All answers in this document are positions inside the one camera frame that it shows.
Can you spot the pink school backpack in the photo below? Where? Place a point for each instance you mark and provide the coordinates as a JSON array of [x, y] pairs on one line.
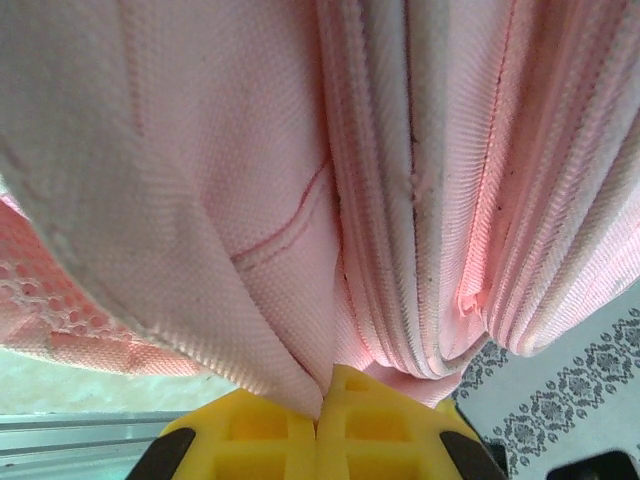
[[300, 175]]

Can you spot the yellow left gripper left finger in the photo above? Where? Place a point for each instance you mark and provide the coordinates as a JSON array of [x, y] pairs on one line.
[[240, 440]]

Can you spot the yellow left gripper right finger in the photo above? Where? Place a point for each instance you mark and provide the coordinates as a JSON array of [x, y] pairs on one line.
[[390, 435]]

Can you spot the wide grooved aluminium rail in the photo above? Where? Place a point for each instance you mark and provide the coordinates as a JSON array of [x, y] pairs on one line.
[[75, 440]]

